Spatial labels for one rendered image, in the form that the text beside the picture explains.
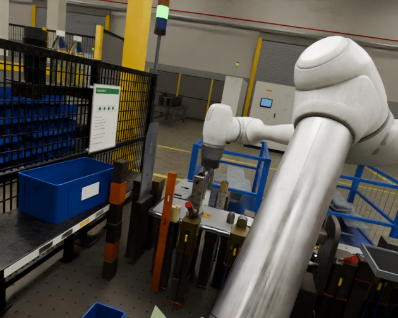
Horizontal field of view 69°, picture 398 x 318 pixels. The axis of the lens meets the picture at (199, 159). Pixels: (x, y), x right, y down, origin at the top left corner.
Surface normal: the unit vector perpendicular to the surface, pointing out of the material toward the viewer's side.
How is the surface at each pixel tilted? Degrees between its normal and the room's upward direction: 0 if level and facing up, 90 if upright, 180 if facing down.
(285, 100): 90
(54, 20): 90
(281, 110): 90
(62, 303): 0
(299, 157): 51
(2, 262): 0
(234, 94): 90
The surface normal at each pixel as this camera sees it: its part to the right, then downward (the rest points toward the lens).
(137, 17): -0.25, 0.19
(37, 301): 0.17, -0.96
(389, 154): -0.33, 0.63
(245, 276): -0.54, -0.59
